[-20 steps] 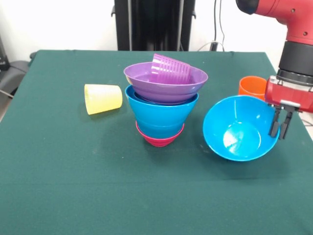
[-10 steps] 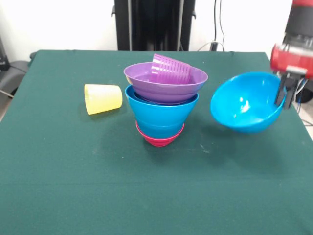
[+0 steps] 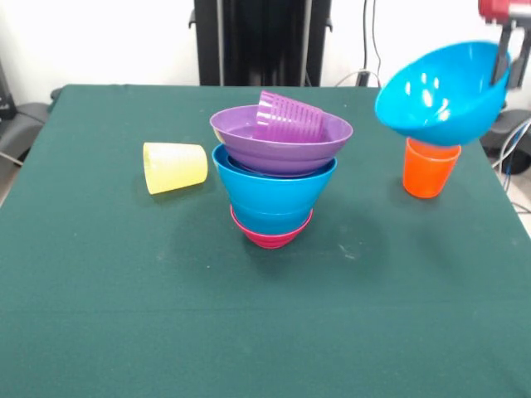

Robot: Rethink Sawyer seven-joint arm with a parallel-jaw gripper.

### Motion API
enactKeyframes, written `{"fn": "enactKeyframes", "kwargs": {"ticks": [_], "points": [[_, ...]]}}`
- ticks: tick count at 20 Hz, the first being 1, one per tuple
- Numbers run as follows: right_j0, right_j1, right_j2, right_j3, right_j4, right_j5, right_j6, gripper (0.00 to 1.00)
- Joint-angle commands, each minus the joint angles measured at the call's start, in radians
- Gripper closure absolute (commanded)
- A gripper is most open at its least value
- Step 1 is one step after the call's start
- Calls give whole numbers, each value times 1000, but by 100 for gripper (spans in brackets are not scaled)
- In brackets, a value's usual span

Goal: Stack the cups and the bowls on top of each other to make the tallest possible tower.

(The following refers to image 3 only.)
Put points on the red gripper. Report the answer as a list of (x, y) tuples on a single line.
[(498, 10)]

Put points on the large blue bowl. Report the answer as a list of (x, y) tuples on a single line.
[(444, 95), (271, 195)]

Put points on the purple cup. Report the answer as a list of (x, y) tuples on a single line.
[(290, 120)]

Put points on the wide purple bowl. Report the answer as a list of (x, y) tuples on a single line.
[(282, 155)]

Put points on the small red bowl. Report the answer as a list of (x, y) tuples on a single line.
[(271, 240)]

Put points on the yellow cup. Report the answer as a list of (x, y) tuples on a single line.
[(174, 168)]

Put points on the dark grey chair base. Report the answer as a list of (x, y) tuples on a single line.
[(504, 137)]

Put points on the orange cup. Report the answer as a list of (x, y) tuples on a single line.
[(429, 174)]

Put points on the black power plug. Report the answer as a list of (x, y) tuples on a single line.
[(363, 78)]

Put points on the dark green tablecloth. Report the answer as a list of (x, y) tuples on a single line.
[(257, 315)]

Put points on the grey padded chair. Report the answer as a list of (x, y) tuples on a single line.
[(18, 124)]

